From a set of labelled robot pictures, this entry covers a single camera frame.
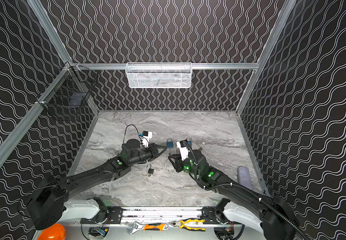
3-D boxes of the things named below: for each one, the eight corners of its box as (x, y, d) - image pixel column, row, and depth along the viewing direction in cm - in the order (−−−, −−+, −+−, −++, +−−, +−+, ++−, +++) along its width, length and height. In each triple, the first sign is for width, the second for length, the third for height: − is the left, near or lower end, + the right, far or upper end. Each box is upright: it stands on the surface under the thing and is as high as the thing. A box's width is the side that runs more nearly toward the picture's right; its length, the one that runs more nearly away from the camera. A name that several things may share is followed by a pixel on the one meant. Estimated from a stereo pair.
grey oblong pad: (238, 187, 85) (239, 186, 83) (236, 167, 93) (237, 165, 91) (251, 189, 85) (252, 188, 82) (247, 168, 93) (249, 167, 91)
